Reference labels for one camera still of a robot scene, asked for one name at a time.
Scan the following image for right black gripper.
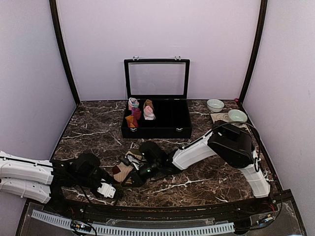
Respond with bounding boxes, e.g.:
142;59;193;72
124;162;161;189

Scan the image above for striped brown beige sock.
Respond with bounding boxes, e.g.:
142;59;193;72
112;148;143;182

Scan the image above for pink patterned sock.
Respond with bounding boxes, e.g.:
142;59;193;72
143;106;156;120

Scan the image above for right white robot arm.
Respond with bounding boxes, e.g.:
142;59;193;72
121;120;271;213

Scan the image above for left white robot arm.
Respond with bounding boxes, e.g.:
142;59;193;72
0;151;118;214

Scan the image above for small circuit board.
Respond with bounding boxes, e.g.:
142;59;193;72
70;221;92;232

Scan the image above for rolled orange sock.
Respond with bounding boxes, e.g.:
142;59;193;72
125;115;139;128

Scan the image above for rolled purple red sock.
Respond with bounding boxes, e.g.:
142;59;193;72
131;107;142;120

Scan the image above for rolled pink white sock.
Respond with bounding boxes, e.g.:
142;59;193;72
128;97;139;110

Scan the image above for rolled brown sock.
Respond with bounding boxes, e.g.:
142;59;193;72
143;99;154;110

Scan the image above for floral square plate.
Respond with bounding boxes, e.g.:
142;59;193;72
210;113;248;129

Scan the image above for black glass-lid storage box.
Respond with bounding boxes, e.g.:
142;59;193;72
121;57;192;139

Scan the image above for far pale green bowl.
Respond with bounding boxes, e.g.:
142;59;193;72
207;99;225;113

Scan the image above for pale green bowl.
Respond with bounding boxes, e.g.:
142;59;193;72
227;109;248;122
207;99;225;113

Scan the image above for near pale green bowl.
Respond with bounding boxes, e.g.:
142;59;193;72
227;109;248;122

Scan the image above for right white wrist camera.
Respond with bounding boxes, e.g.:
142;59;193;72
121;154;141;170

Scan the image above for white slotted cable duct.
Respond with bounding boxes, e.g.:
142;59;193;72
31;210;235;236

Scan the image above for left black frame post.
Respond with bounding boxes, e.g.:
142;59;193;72
49;0;80;106

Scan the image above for black frame post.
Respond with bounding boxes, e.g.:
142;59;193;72
238;0;268;106
49;0;80;106

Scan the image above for right black frame post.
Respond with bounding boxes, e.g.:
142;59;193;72
238;0;268;106

